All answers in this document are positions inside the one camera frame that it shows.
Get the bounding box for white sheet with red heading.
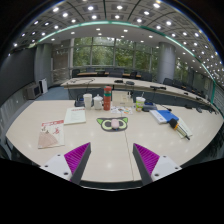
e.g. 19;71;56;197
63;106;87;126

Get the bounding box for white floor appliance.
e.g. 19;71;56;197
38;78;49;95

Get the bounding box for stack of white paper cups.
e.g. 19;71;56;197
82;93;93;111

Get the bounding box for red and white booklet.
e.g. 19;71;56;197
37;119;66;150

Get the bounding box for ceiling lights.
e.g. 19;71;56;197
11;0;224;81

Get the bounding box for pink computer mouse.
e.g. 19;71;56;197
110;118;121;130

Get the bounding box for long curved conference desk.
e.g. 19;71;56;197
59;76;214;108

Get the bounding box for white paper cup with straw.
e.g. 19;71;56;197
135;89;147;113

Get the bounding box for grey box monitor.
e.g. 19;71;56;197
25;83;43;100

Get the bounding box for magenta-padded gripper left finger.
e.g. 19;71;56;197
39;142;93;186

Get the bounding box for dark office chairs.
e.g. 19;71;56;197
71;68;224;111

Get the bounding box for cream cardboard organizer box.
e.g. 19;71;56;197
111;90;134;108

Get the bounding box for white lidded mug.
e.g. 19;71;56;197
92;94;104;111

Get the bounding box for blue and white book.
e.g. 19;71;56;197
149;109;180;125

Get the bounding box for colourful sticker sheet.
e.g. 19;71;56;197
110;105;134;116

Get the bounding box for black conference microphone unit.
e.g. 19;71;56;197
73;79;93;108
142;101;173;113

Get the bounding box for red bottle with green band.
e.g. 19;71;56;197
102;85;113;112

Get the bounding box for black handheld microphone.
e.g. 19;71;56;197
168;117;192;141

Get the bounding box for cat-face mouse pad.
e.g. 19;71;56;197
96;116;129;133

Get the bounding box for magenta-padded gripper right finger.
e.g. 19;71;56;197
132;142;183;186

